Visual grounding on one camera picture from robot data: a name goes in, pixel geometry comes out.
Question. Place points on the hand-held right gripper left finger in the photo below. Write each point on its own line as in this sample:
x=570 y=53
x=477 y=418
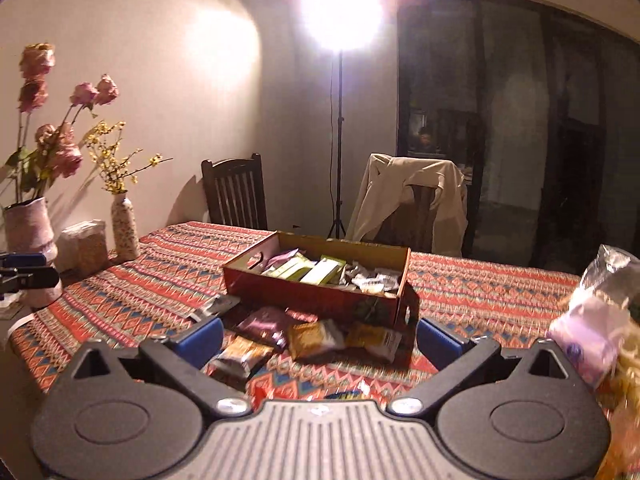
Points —
x=200 y=340

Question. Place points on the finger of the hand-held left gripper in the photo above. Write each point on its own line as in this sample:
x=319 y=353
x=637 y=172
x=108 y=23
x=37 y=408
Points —
x=30 y=277

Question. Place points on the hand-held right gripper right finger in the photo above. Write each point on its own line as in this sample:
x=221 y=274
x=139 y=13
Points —
x=440 y=345

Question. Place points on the red cardboard box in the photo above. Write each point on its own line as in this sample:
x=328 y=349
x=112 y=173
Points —
x=310 y=301

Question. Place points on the bag of yellow snacks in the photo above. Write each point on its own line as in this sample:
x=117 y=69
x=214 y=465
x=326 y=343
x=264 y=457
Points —
x=625 y=410

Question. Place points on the silver snack packet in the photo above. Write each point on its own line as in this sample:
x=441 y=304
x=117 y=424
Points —
x=217 y=307
x=357 y=280

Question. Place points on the brown snack packet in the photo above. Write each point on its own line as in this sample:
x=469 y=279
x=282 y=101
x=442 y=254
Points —
x=240 y=357

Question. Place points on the large pink textured vase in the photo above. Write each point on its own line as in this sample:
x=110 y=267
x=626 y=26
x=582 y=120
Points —
x=27 y=230

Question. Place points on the dark purple snack packet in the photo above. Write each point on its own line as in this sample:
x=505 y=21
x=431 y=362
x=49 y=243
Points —
x=265 y=327

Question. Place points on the white snack packet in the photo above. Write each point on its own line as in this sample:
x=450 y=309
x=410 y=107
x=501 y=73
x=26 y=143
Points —
x=387 y=277

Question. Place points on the slim floral vase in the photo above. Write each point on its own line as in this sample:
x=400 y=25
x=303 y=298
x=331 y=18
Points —
x=125 y=232

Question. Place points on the blue yellow snack packet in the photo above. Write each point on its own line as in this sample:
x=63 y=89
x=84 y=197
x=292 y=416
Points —
x=345 y=394

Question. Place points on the wooden chair with jacket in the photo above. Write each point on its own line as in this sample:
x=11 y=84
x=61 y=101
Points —
x=410 y=220

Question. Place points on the pink dried roses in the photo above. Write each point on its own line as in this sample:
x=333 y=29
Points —
x=50 y=145

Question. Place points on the pale pink snack bag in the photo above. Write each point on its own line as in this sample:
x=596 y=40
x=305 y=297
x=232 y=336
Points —
x=585 y=345

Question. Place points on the yellow flower branches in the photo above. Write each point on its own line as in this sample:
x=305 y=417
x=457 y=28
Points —
x=115 y=160

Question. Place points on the dark wooden chair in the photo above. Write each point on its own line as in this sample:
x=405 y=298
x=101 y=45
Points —
x=235 y=195

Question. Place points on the beige jacket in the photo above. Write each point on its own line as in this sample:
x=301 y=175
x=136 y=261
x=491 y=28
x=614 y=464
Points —
x=440 y=195

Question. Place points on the clear plastic bag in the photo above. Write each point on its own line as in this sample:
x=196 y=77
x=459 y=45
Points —
x=605 y=280

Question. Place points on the black light stand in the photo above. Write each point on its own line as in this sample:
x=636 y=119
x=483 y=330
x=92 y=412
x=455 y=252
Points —
x=339 y=160

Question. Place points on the dark glass doors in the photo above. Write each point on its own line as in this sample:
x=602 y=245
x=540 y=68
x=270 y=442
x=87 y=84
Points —
x=525 y=135

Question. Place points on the bright studio lamp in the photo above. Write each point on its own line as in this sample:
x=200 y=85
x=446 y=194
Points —
x=340 y=5

